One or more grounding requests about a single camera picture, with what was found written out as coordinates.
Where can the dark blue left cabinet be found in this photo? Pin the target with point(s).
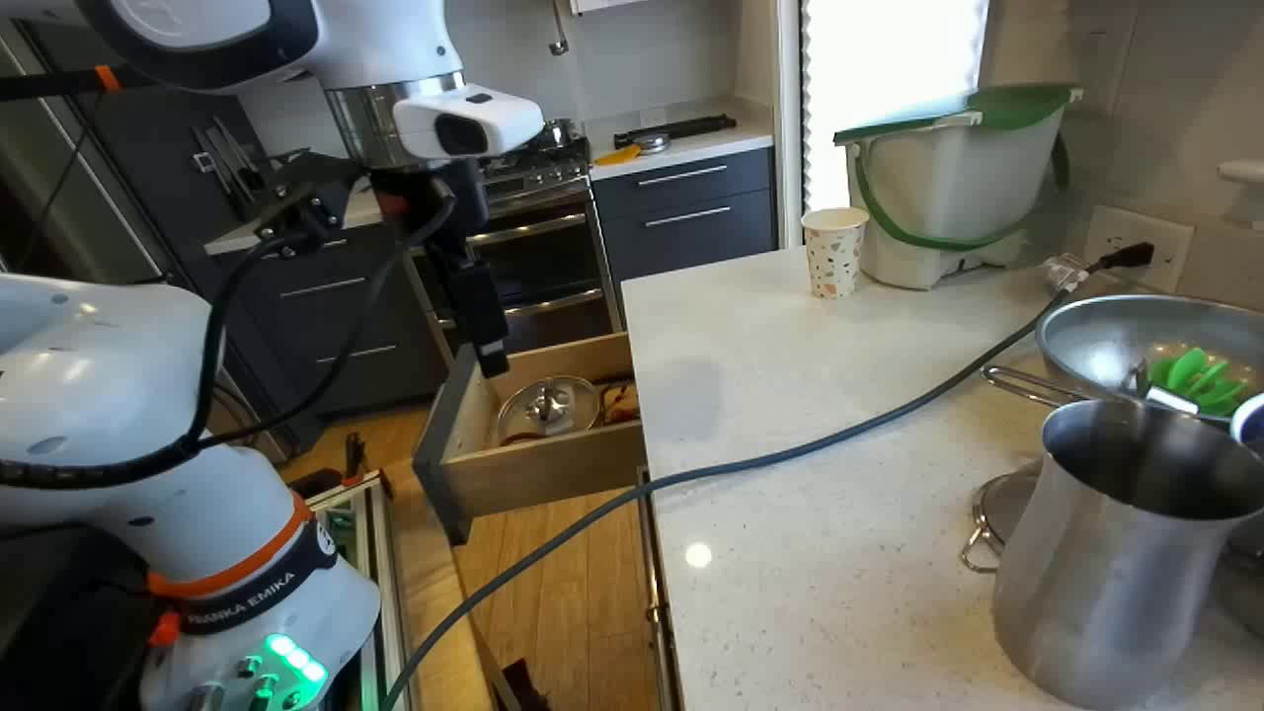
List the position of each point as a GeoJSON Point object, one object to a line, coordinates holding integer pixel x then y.
{"type": "Point", "coordinates": [295, 317]}

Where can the dark blue cabinet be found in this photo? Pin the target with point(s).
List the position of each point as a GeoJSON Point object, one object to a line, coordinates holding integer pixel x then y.
{"type": "Point", "coordinates": [295, 317]}
{"type": "Point", "coordinates": [690, 216]}

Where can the white bucket green rim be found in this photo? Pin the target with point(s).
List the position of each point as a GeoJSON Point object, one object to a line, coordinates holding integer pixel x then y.
{"type": "Point", "coordinates": [952, 191]}

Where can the tall steel pot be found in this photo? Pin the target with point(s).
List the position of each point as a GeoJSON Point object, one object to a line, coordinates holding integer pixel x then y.
{"type": "Point", "coordinates": [1110, 558]}

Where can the open wooden drawer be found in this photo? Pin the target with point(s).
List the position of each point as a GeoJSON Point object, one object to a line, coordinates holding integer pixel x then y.
{"type": "Point", "coordinates": [467, 466]}

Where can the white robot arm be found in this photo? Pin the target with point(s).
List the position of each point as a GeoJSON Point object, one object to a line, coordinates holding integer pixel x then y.
{"type": "Point", "coordinates": [108, 383]}

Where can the white wall outlet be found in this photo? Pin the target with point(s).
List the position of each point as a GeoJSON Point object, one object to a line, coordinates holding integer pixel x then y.
{"type": "Point", "coordinates": [1157, 245]}

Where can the flat steel lid on counter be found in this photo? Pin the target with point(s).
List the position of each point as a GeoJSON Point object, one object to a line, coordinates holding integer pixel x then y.
{"type": "Point", "coordinates": [995, 512]}

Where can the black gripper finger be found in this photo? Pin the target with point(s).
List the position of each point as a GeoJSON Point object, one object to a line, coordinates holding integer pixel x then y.
{"type": "Point", "coordinates": [490, 358]}

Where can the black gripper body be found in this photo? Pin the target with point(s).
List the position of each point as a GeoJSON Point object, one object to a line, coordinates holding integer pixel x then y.
{"type": "Point", "coordinates": [454, 209]}

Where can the glass pot lid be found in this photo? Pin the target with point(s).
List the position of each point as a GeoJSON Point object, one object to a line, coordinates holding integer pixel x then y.
{"type": "Point", "coordinates": [545, 408]}

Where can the dark blue right cabinet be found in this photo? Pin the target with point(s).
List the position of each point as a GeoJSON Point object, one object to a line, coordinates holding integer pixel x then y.
{"type": "Point", "coordinates": [690, 216]}

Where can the green utensils in bowl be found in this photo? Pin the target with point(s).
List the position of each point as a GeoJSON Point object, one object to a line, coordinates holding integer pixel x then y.
{"type": "Point", "coordinates": [1215, 383]}

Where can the steel bowl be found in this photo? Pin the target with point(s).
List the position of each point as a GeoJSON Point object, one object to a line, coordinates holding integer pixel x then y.
{"type": "Point", "coordinates": [1101, 346]}

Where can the black dish rack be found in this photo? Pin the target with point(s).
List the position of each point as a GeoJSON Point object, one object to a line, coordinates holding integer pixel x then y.
{"type": "Point", "coordinates": [246, 179]}

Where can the dotted paper cup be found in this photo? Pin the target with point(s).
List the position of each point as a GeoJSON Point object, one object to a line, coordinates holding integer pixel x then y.
{"type": "Point", "coordinates": [836, 250]}

